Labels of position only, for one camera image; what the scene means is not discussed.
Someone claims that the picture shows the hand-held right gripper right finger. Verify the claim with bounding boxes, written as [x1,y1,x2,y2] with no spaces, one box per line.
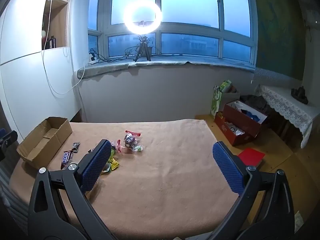
[207,141,295,240]

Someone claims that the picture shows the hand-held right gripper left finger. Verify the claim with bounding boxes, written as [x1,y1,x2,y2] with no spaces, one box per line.
[28,139,118,240]

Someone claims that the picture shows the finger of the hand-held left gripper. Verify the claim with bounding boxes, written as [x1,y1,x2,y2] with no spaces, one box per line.
[0,129,18,162]

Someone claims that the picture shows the brown cardboard box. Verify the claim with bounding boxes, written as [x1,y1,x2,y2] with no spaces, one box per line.
[16,116,73,170]

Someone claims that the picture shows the brown chocolate bar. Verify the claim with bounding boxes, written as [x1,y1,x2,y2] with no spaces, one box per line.
[61,151,75,170]

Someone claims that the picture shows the yellow snack packet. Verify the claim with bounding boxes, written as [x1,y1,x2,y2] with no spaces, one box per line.
[107,155,120,171]

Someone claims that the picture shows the red folder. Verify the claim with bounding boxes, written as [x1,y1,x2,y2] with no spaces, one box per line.
[237,148,266,167]

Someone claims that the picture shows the pink wrapped candy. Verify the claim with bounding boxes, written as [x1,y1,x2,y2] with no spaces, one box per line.
[110,140,124,153]

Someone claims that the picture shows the red shoe box lid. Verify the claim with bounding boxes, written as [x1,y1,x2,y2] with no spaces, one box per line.
[214,112,255,147]

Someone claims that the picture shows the red shoe box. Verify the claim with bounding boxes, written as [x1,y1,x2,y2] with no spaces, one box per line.
[222,100,269,139]

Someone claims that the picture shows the grey striped bed sheet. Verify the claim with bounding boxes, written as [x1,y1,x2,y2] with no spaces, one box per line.
[0,166,29,228]

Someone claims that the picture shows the white wardrobe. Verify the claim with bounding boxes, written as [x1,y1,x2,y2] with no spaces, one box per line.
[0,0,83,140]

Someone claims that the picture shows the green paper bag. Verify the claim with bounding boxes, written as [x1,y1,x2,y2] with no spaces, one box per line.
[211,80,233,118]

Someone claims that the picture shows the dark clothes pile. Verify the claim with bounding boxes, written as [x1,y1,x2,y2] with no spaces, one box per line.
[241,94,270,113]

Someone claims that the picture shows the white lace tablecloth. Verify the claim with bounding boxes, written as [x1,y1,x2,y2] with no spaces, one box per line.
[257,84,320,148]

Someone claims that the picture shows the grey windowsill cloth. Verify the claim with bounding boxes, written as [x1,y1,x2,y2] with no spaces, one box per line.
[76,55,255,79]

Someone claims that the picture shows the dark ornament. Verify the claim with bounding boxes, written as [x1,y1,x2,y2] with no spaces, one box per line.
[291,86,309,104]

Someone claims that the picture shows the black tripod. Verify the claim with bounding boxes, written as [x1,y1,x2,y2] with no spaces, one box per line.
[134,21,152,62]

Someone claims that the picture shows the wooden shelf niche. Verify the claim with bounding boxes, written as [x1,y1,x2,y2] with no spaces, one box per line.
[41,0,69,50]

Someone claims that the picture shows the window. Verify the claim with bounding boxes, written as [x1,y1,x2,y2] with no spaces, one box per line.
[87,0,258,64]

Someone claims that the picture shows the white cable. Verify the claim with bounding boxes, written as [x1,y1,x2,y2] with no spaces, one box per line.
[41,0,85,95]

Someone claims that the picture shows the black cables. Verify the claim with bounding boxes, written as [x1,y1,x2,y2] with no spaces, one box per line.
[96,55,130,63]

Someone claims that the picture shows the green wall poster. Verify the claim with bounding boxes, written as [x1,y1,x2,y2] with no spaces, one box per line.
[252,0,308,80]

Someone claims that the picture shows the ring light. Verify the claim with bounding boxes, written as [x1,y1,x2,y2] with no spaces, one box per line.
[123,0,163,34]

